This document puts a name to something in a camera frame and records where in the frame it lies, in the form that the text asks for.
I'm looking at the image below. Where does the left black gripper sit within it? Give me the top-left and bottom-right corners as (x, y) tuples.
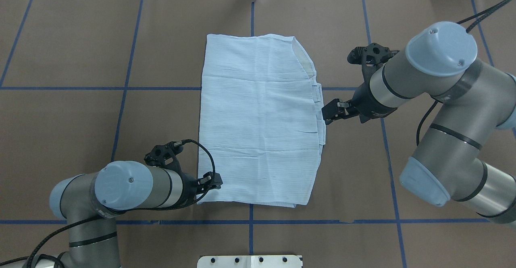
(179, 171), (223, 206)

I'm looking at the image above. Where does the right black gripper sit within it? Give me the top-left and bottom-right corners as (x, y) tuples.
(321, 83), (397, 125)

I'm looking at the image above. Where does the light blue button shirt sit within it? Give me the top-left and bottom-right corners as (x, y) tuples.
(198, 33), (326, 208)

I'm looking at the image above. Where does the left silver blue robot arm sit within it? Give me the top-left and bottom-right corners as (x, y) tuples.
(49, 159), (223, 268)

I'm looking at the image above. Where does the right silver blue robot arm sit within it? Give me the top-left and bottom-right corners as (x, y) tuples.
(321, 21), (516, 228)

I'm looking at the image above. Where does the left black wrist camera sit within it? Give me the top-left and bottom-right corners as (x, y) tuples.
(144, 141), (184, 172)

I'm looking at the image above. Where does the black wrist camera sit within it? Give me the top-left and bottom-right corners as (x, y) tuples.
(144, 141), (184, 172)
(347, 43), (400, 83)

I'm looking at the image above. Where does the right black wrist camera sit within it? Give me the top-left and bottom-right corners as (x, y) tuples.
(347, 43), (400, 83)

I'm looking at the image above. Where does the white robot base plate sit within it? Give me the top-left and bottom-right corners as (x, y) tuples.
(197, 255), (304, 268)

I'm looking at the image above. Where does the right black braided cable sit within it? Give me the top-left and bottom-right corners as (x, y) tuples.
(416, 0), (513, 147)

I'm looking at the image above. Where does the black braided cable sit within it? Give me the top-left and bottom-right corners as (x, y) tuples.
(416, 0), (513, 147)
(0, 139), (215, 268)

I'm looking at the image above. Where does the left black braided cable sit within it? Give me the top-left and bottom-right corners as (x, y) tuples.
(0, 139), (215, 268)

